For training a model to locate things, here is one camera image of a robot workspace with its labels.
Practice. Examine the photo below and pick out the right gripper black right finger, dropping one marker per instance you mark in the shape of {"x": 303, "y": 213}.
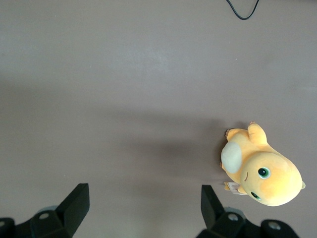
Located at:
{"x": 213, "y": 213}

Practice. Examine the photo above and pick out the orange plush toy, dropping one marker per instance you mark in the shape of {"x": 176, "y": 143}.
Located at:
{"x": 280, "y": 188}

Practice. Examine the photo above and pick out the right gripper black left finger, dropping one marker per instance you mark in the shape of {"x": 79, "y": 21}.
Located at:
{"x": 71, "y": 208}

